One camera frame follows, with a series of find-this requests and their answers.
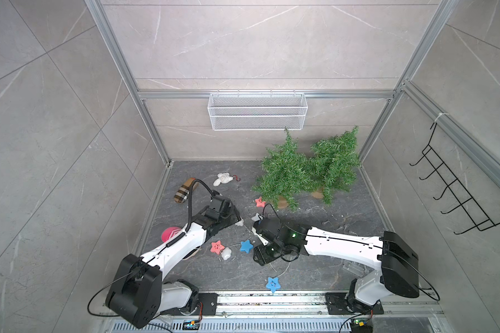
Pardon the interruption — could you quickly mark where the string light wire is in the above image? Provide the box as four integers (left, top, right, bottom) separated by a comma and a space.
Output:
222, 216, 293, 280

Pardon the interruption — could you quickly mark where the small green christmas tree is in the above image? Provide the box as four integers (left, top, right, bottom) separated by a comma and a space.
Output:
253, 129, 317, 211
308, 126, 361, 205

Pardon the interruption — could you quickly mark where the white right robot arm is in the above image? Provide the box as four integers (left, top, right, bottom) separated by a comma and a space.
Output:
252, 217, 420, 314

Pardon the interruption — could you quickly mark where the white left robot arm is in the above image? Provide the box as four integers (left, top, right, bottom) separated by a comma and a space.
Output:
105, 195, 241, 329

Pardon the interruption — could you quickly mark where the white star light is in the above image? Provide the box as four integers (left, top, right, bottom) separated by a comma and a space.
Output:
251, 213, 263, 222

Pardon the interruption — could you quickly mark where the blue star light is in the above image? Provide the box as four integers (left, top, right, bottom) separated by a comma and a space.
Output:
240, 239, 254, 254
265, 277, 281, 294

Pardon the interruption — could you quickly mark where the pink star light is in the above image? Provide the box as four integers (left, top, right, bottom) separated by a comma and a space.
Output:
255, 196, 267, 208
211, 241, 226, 255

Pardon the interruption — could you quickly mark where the white cloud light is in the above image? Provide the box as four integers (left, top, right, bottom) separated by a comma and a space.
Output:
220, 248, 232, 261

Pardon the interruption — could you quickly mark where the plaid fabric glasses case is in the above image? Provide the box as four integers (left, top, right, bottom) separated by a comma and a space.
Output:
174, 178, 198, 203

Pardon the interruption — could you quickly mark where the white plush bunny keychain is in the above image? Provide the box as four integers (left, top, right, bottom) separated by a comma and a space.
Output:
213, 173, 234, 187

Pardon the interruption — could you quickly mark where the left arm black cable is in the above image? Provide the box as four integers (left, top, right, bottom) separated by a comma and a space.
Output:
87, 178, 218, 318

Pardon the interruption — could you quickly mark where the metal base rail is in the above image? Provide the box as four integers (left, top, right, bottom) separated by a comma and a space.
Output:
155, 290, 445, 322

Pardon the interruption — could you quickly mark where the white wire mesh basket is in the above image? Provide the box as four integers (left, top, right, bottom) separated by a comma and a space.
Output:
208, 92, 308, 131

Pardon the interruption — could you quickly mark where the black wire hook rack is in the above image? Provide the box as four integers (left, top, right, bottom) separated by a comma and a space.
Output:
409, 122, 500, 235

